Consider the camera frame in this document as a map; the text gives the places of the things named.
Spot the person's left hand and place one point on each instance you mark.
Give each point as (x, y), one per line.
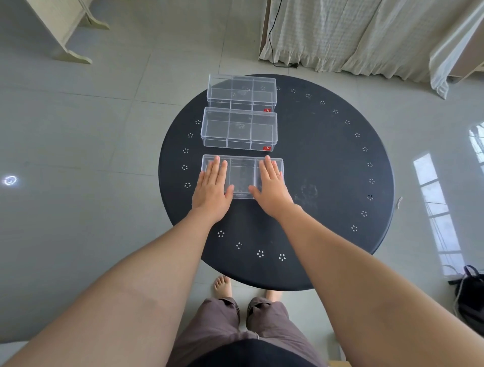
(211, 196)

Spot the person's right hand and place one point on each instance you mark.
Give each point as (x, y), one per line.
(273, 196)

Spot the person's right middle finger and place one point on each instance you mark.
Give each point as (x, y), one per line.
(268, 167)

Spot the person's right little finger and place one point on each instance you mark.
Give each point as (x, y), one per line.
(281, 179)

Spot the person's right thumb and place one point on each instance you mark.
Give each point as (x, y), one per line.
(254, 192)

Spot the person's left little finger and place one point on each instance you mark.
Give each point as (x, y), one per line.
(202, 179)

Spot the person's left middle finger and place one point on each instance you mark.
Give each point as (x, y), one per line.
(216, 168)

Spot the person's left thumb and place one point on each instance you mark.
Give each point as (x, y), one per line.
(230, 192)

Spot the clear plastic divided box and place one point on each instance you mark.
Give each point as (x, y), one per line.
(238, 128)
(242, 176)
(240, 90)

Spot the person's right forearm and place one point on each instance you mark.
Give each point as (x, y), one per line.
(370, 298)

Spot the person's left forearm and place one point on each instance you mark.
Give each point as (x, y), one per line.
(124, 298)

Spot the person's left foot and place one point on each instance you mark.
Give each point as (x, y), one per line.
(222, 288)

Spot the person's foot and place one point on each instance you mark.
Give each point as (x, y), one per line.
(222, 288)
(273, 295)

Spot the person's right foot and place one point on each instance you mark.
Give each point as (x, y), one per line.
(273, 295)

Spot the small beige floor scrap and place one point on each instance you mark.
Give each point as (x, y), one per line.
(399, 202)

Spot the grey-brown trousers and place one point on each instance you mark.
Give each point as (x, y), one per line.
(264, 325)

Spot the white patterned curtain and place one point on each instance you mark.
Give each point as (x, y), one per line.
(340, 34)

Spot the black shirt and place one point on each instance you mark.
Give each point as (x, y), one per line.
(249, 355)

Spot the cream wooden furniture stand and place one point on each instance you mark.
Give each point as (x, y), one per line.
(64, 26)

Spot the white draped cloth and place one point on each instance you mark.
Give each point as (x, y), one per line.
(453, 45)

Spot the black backpack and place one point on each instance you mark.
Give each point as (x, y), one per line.
(470, 298)

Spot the beige furniture frame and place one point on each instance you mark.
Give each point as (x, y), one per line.
(469, 66)

